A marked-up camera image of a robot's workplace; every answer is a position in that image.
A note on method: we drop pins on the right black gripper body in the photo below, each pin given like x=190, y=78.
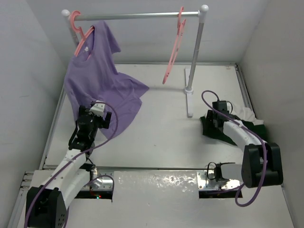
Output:
x=209, y=123

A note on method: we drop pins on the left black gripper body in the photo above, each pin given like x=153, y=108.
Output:
x=97, y=120

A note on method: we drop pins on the green and white t-shirt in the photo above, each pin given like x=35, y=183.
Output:
x=246, y=115

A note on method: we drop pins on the pink plastic hanger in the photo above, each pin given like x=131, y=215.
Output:
x=176, y=46

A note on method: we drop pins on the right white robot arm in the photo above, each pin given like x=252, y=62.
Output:
x=259, y=157

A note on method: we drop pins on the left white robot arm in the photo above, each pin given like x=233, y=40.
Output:
x=47, y=206

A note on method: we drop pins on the purple t-shirt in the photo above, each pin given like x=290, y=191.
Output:
x=92, y=76

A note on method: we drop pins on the pink hanger with purple shirt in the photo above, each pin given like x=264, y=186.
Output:
x=79, y=30

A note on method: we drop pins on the white and silver clothes rack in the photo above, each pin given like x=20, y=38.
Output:
x=189, y=71

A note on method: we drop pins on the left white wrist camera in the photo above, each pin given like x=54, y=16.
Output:
x=97, y=108

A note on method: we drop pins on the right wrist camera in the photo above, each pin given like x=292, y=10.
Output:
x=222, y=106

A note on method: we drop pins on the silver front mounting rail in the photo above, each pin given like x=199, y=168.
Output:
x=204, y=179

